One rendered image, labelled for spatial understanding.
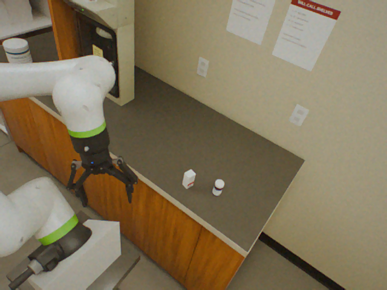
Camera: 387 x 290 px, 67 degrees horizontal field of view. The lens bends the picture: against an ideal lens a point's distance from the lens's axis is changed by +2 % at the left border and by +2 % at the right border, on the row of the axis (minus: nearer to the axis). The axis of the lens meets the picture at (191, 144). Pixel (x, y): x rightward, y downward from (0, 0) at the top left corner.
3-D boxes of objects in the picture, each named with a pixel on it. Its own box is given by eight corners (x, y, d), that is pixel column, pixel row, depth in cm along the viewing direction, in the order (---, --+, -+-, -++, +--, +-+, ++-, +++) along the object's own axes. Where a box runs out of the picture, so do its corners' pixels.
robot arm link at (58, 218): (27, 258, 86) (-14, 206, 82) (55, 228, 101) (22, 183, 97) (63, 241, 84) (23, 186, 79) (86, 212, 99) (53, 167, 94)
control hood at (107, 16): (72, 4, 150) (69, -17, 143) (118, 28, 139) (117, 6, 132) (52, 9, 142) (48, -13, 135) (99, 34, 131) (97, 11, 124)
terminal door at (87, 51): (84, 77, 178) (74, 9, 150) (119, 99, 168) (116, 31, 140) (83, 77, 178) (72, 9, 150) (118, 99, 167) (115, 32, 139)
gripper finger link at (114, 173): (100, 160, 82) (103, 157, 81) (130, 179, 87) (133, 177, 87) (97, 169, 79) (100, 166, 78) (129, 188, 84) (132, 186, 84)
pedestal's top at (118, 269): (73, 341, 92) (71, 338, 90) (8, 280, 102) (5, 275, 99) (140, 259, 113) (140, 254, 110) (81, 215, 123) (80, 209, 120)
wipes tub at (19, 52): (25, 58, 192) (19, 35, 182) (38, 66, 188) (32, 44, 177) (5, 64, 184) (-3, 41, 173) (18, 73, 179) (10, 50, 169)
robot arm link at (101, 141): (62, 141, 69) (102, 138, 69) (74, 116, 78) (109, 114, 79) (69, 161, 72) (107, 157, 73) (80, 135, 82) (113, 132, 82)
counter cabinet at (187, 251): (82, 117, 297) (68, 31, 234) (255, 239, 227) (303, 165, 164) (18, 151, 254) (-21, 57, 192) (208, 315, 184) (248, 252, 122)
